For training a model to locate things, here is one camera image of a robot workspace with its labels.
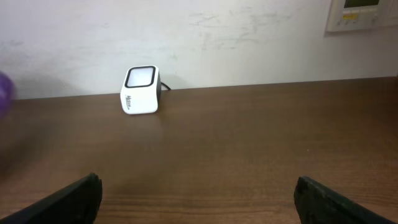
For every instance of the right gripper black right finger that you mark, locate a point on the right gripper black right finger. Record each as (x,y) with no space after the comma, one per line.
(316,203)

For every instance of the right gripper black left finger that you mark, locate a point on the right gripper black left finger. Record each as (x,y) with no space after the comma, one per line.
(76,203)

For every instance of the purple red Carefree pack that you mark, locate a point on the purple red Carefree pack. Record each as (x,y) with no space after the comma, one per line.
(7,93)

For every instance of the white barcode scanner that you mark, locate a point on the white barcode scanner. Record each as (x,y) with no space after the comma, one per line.
(141,90)

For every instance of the white wall control panel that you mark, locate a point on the white wall control panel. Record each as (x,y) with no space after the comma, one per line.
(349,15)

